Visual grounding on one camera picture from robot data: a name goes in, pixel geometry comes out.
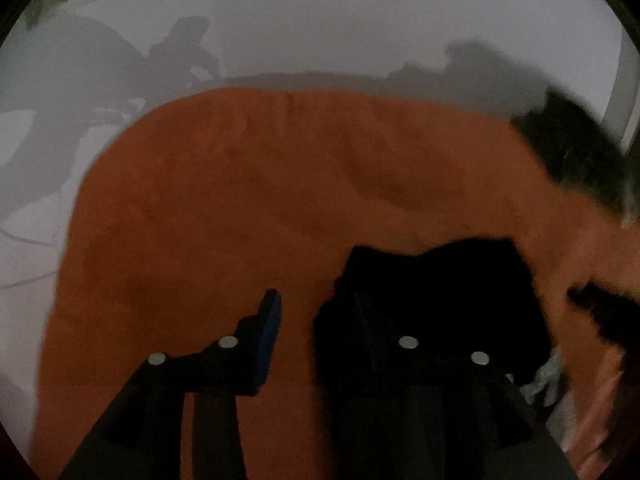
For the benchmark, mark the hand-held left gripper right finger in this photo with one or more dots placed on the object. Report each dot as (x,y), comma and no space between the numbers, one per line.
(365,330)

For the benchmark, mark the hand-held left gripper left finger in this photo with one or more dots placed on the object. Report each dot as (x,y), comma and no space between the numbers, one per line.
(267,345)

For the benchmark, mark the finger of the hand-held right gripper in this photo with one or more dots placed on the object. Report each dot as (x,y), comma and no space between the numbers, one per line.
(607,315)

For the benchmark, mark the black garment with white logo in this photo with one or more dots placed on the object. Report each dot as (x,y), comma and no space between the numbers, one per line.
(450,290)

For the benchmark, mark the folded dark green clothes pile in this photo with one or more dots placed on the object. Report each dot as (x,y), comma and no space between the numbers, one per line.
(575,150)

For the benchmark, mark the orange blanket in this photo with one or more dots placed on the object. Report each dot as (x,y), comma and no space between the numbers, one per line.
(225,210)

